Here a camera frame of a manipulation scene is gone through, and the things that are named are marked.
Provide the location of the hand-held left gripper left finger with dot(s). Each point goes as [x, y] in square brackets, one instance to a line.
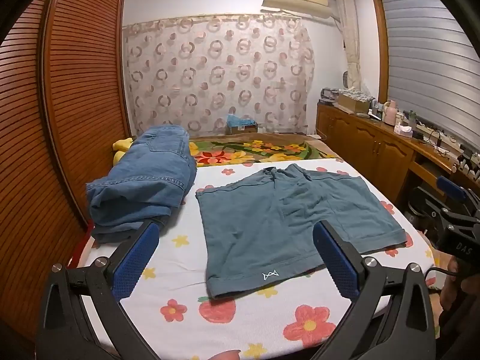
[135, 260]

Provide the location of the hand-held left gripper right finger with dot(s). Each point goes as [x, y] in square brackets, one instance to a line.
[337, 266]

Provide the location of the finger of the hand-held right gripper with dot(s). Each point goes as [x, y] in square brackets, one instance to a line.
[452, 189]

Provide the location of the teal shorts pants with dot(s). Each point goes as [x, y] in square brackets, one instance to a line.
[262, 225]

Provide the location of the person's right hand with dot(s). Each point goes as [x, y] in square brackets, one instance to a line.
[452, 285]

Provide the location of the white power strip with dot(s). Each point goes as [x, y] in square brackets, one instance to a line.
[437, 132]

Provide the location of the blue denim jeans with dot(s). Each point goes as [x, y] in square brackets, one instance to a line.
[150, 172]

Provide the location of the pink thermos jug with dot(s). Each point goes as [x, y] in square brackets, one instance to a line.
[390, 112]

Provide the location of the wooden sideboard cabinet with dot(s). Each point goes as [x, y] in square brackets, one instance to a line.
[363, 138]

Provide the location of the flower and strawberry bed sheet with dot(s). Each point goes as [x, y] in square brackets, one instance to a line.
[243, 326]

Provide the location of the yellow plush toy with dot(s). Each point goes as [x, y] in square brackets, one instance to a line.
[122, 150]

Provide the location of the grey window blind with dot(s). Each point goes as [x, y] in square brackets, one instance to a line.
[431, 63]

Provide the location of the open cardboard box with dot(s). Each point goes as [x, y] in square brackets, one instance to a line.
[352, 102]

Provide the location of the floral blanket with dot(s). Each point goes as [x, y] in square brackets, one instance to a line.
[243, 150]

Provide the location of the clear plastic container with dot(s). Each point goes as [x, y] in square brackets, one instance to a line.
[329, 95]

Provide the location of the wooden louvred wardrobe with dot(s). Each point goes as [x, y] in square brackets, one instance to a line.
[56, 120]

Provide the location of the small cardboard box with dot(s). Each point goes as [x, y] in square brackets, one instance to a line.
[242, 129]

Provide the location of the small blue toy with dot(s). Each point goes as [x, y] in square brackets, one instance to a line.
[240, 119]

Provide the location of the cream lace curtain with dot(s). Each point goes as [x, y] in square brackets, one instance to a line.
[350, 37]

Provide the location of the circle patterned curtain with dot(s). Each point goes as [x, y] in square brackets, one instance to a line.
[217, 75]

